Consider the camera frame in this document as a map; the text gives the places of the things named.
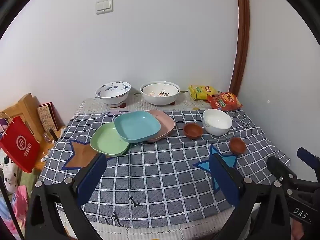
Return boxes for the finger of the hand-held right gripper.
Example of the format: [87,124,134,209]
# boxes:
[297,147,320,178]
[266,156,298,196]

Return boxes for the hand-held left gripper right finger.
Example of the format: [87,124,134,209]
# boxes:
[209,152,292,240]

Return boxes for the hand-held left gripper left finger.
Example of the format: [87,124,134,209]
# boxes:
[25,152,108,240]

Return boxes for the small brown bowl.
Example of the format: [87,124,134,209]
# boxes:
[183,123,204,139]
[229,137,247,154]

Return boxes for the green square plate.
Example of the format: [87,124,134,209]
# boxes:
[89,122,131,157]

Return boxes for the blue square plate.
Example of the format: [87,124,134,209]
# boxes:
[114,111,161,144]

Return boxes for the pink square plate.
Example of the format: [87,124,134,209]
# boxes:
[145,110,175,142]

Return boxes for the plain white bowl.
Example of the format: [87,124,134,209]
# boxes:
[202,109,233,136]

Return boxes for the grey checkered cloth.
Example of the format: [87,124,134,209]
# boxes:
[37,109,290,228]

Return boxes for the patterned book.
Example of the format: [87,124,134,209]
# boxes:
[37,102,60,133]

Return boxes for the red paper bag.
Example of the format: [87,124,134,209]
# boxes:
[0,112,40,173]

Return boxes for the pink cloth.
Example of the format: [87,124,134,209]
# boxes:
[0,185,28,240]

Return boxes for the red snack packet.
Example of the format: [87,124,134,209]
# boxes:
[206,92,243,112]

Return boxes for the white spotted cloth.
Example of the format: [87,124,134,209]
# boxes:
[0,155,19,193]

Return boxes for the blue patterned white bowl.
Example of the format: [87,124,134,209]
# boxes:
[95,81,132,108]

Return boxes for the yellow snack packet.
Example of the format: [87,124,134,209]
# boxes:
[188,84,218,101]

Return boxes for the wooden chair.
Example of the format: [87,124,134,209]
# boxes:
[0,93,66,173]

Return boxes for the large white bowl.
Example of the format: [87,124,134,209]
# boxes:
[140,81,180,105]

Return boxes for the white bowl with orange print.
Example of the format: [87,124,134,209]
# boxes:
[142,83,179,98]

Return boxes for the brown wooden door frame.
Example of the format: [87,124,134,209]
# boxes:
[229,0,250,95]

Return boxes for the white light switch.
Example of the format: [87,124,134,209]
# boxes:
[95,0,113,15]

